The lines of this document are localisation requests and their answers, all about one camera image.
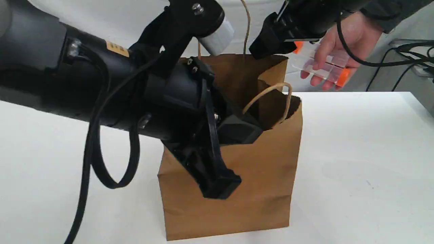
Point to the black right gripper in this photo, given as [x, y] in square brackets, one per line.
[294, 22]

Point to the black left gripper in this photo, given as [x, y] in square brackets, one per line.
[183, 107]

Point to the brown paper bag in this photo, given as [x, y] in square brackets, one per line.
[267, 167]

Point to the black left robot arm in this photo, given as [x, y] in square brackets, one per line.
[126, 92]

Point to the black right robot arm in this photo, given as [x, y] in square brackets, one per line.
[332, 10]

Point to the dark grey sleeved forearm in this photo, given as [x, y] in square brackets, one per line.
[388, 14]

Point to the person's bare hand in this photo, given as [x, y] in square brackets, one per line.
[360, 33]

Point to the white cylindrical wrist camera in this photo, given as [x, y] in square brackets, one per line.
[219, 40]

